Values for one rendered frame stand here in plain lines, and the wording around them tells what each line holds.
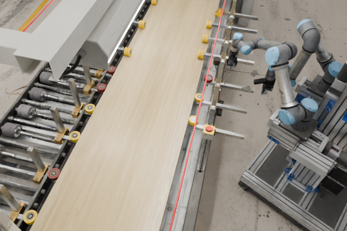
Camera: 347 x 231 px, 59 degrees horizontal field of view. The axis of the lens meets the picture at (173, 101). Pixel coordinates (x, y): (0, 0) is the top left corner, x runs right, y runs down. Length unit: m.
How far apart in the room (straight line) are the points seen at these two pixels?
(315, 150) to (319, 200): 0.81
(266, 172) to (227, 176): 0.39
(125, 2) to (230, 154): 2.71
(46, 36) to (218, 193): 2.70
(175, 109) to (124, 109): 0.41
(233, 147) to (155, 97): 1.23
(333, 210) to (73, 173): 2.22
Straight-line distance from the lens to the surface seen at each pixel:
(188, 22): 3.40
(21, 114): 2.78
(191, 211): 2.28
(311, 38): 2.37
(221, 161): 3.32
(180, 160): 2.55
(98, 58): 0.75
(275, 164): 3.20
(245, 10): 4.96
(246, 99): 3.91
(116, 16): 0.81
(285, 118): 2.21
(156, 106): 2.50
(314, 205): 3.13
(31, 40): 0.62
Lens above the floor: 2.82
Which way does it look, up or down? 49 degrees down
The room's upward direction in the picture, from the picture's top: 3 degrees clockwise
